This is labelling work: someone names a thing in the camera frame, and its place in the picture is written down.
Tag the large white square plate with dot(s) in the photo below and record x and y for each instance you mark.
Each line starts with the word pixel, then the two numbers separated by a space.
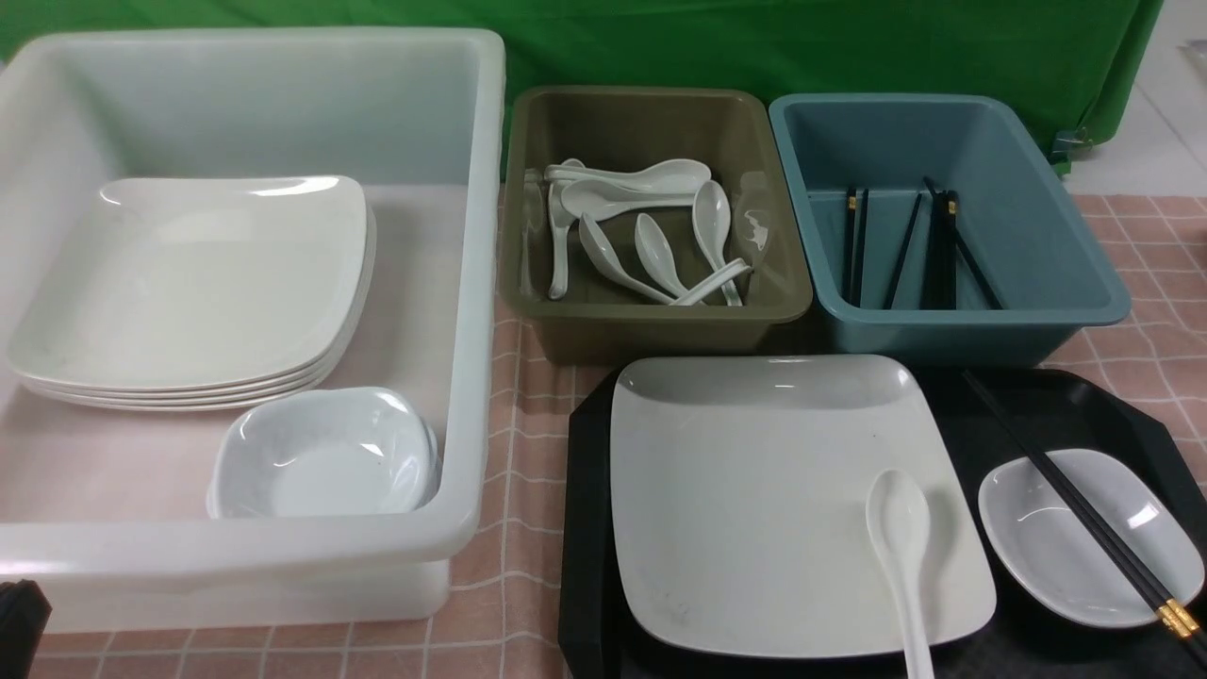
pixel 738 486

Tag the white ceramic soup spoon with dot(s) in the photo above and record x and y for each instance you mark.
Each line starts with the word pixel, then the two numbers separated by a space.
pixel 898 521

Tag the small white sauce dish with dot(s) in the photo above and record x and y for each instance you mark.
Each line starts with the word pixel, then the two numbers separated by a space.
pixel 1049 552

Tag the stacked white plate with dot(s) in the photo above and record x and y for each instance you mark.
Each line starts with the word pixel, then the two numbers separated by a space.
pixel 178 284
pixel 266 388

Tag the top stacked white plate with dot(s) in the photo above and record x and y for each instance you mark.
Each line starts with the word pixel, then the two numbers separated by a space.
pixel 178 284

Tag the white spoon in bin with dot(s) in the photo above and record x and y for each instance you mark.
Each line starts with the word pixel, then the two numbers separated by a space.
pixel 677 175
pixel 560 221
pixel 711 216
pixel 602 201
pixel 604 258
pixel 653 250

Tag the olive green plastic bin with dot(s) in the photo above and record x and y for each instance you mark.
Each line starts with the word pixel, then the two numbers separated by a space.
pixel 627 129

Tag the black chopstick in bin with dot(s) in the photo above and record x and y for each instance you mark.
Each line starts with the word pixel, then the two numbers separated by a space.
pixel 941 259
pixel 953 207
pixel 850 213
pixel 902 255

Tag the white square bowl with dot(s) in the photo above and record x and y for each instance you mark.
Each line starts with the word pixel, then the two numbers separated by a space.
pixel 325 452

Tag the pink checkered tablecloth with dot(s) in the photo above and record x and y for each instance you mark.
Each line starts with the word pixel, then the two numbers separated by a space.
pixel 500 619

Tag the blue plastic bin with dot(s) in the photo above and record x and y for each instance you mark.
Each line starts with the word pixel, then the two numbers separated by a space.
pixel 1052 276

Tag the green backdrop cloth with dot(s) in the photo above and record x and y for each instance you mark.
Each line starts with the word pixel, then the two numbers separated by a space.
pixel 1065 67

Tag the black object at corner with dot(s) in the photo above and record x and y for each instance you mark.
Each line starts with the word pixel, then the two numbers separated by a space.
pixel 25 612

